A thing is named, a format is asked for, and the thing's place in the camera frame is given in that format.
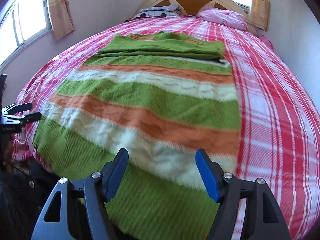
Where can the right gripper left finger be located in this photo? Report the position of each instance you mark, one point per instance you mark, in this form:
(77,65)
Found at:
(76,209)

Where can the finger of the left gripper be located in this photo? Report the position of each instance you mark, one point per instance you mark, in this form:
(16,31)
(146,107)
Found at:
(25,119)
(14,108)

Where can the green orange striped knit sweater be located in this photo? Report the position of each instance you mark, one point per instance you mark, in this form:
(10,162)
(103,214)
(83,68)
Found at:
(161,97)

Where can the yellow curtain left window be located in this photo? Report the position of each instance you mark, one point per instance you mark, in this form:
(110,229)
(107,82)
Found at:
(60,18)

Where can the red plaid bed sheet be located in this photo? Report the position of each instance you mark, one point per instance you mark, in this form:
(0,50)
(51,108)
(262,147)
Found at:
(279,129)

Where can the pink cloth beside bed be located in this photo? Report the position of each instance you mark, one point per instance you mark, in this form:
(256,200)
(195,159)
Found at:
(266,41)

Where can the blue white folded pillow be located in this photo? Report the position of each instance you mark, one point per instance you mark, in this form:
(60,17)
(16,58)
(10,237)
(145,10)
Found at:
(165,11)

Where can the yellow curtain right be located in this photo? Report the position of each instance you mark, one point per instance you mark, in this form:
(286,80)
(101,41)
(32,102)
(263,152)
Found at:
(259,14)

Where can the pink floral pillow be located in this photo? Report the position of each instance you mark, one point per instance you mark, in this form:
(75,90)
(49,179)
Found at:
(224,17)

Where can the cream wooden headboard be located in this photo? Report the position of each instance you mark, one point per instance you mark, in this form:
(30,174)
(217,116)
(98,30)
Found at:
(192,7)

